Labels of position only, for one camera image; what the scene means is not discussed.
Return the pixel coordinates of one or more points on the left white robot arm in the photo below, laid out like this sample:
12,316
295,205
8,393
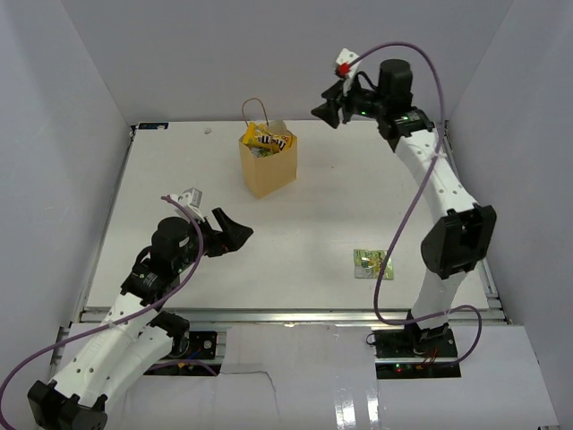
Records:
137,332

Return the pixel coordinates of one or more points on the aluminium table front rail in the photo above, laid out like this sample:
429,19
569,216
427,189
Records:
291,316

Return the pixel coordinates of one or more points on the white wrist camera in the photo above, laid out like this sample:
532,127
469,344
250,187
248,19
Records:
187,203
345,69

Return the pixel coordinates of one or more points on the brown paper bag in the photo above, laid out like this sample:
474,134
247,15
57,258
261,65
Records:
264,176

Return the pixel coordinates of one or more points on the left blue corner label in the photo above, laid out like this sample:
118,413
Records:
153,126

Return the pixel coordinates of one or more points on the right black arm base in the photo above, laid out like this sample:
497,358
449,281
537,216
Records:
398,358

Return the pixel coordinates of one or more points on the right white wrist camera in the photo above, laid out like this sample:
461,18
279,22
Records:
345,69

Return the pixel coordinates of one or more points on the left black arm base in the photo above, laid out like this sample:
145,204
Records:
200,345

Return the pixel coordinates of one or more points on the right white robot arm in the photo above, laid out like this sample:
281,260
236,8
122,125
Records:
462,228

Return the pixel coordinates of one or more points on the blue corner label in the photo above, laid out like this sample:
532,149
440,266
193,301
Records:
419,125
153,126

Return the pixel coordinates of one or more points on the yellow snack bar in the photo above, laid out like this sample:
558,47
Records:
253,134

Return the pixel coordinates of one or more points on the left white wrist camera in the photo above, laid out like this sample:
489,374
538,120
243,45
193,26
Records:
187,203

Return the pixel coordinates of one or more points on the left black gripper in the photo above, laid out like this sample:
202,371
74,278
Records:
230,239

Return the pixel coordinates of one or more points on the yellow M&M candy pack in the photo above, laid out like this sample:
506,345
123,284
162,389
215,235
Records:
275,143

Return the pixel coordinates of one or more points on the right blue corner label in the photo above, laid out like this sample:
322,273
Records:
419,125

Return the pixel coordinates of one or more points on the green Himalaya sachet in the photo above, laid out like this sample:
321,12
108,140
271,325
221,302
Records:
261,152
367,263

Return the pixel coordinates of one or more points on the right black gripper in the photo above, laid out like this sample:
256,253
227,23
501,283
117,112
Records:
329,111

